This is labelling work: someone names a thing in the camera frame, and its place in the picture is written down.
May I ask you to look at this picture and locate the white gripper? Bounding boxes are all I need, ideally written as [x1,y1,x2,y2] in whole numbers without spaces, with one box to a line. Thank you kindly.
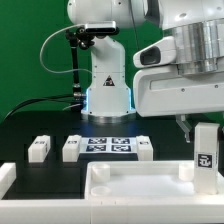
[133,65,224,143]

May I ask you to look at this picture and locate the white desk top tray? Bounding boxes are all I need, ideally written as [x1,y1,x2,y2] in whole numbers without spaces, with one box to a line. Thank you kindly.
[84,161,224,204]

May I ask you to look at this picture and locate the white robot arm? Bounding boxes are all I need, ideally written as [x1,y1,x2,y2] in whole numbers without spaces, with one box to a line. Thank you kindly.
[67,0,224,122]

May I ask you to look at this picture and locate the fiducial marker sheet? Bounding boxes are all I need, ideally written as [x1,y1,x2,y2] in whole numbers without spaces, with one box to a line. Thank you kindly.
[80,137,137,154]

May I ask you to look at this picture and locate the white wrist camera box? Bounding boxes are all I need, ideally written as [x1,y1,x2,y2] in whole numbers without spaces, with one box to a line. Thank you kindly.
[133,36,177,68]

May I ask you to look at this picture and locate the black cables on table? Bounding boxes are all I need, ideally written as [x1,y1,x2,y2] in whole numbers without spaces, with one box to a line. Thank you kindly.
[3,94,87,119]

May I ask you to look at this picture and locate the grey depth camera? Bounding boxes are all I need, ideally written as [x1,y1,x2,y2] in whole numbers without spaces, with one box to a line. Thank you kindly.
[84,21,119,35]

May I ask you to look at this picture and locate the grey camera cable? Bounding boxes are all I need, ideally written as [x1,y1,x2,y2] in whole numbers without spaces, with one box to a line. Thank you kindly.
[39,23,93,75]

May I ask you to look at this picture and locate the white front rail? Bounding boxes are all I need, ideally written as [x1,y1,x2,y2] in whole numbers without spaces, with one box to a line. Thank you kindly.
[0,200,224,224]

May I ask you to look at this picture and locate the white left rail block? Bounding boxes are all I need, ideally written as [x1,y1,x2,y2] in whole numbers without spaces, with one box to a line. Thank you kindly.
[0,163,16,200]

